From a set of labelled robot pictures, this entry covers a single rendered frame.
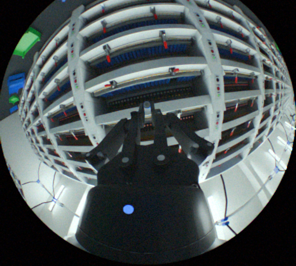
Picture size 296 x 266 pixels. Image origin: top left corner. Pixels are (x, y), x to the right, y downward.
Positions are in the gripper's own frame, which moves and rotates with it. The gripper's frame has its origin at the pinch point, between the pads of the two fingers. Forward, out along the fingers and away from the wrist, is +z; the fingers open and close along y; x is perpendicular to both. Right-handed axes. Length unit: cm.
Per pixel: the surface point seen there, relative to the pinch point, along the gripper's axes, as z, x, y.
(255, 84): 25, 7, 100
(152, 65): 20.3, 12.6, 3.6
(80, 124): 20.1, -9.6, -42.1
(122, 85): 24.1, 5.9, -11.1
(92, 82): 21.2, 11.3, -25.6
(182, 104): 19.1, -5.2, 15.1
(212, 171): 20, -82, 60
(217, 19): 24, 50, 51
